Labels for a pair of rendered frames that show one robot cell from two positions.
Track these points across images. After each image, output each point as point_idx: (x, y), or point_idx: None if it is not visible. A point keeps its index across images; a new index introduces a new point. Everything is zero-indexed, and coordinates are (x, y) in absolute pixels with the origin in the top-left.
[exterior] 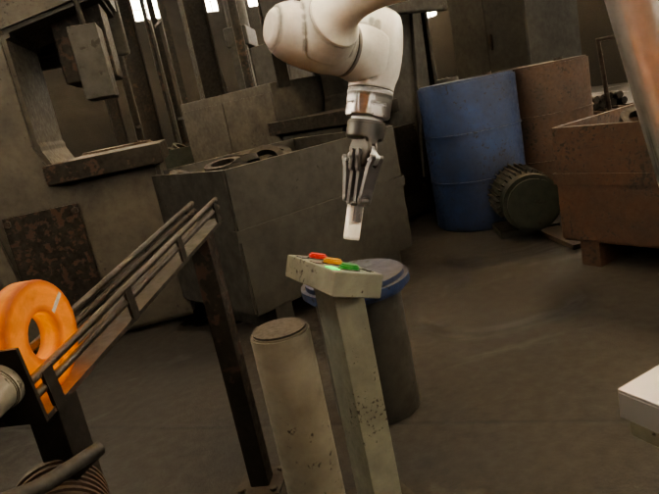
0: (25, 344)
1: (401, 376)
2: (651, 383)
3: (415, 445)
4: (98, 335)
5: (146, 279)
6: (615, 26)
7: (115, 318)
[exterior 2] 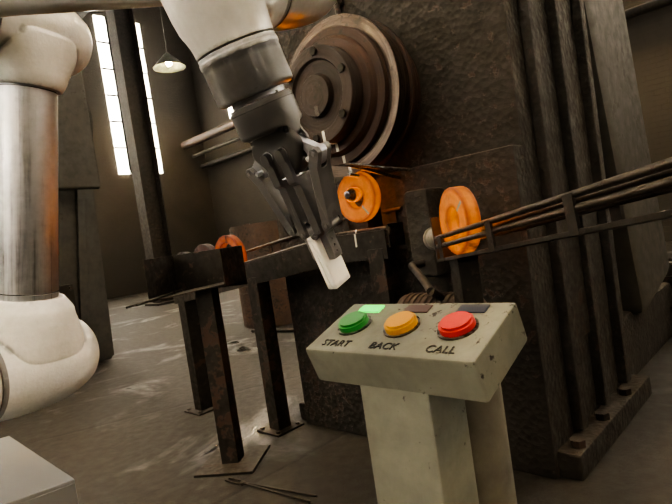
0: (444, 220)
1: None
2: (38, 485)
3: None
4: (463, 240)
5: (508, 224)
6: (57, 145)
7: (475, 237)
